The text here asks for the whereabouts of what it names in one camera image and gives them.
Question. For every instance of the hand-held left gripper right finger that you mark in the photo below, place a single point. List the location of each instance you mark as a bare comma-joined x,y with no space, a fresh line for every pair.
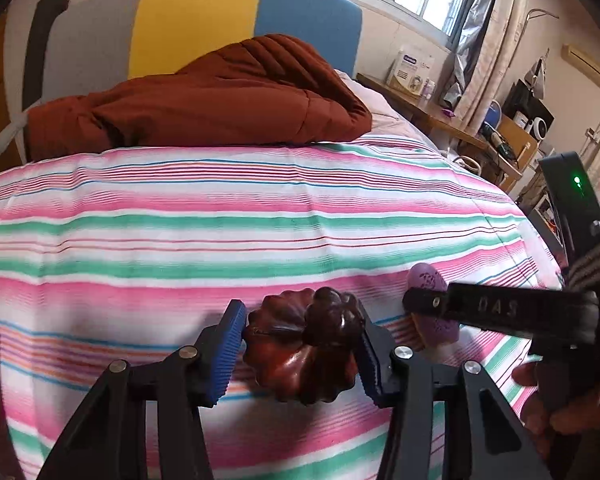
372,367

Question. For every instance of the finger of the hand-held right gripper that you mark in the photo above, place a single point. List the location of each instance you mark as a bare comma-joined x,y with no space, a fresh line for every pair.
430,302

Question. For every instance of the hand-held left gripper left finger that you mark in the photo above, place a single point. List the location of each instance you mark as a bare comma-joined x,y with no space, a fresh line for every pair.
227,355

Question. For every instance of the purple toy egg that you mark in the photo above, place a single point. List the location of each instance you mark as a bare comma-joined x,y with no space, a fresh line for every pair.
432,327

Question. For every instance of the brown carved wooden ornament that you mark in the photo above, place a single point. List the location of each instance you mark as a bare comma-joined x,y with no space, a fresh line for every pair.
300,345

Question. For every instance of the person's right hand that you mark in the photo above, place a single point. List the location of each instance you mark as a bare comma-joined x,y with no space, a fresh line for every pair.
570,412

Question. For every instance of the striped knit cuff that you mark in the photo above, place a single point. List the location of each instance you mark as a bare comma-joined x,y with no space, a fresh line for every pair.
592,265

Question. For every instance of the striped pink green blanket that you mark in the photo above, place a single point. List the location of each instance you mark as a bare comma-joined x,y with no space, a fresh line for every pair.
230,235

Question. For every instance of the wooden desk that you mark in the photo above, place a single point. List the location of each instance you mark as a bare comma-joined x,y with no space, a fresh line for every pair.
455,125

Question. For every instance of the pale pink pillow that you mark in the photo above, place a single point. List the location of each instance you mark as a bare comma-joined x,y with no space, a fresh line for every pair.
390,120

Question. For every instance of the black bag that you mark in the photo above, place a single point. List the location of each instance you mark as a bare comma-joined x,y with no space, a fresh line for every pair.
530,105

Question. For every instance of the white cardboard box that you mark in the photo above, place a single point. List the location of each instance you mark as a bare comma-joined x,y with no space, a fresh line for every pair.
410,67

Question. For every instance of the rust brown padded jacket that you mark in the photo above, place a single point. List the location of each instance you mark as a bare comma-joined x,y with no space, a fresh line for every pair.
205,95

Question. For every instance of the grey silver curtain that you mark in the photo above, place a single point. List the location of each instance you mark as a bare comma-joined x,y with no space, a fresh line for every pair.
475,35

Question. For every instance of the grey yellow blue headboard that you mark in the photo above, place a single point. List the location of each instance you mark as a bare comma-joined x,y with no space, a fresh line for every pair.
195,25

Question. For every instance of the black rolled mat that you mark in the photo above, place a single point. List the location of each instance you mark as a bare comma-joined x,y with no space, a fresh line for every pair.
40,45

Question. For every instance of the wall air conditioner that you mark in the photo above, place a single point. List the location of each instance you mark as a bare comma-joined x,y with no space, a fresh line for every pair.
587,60

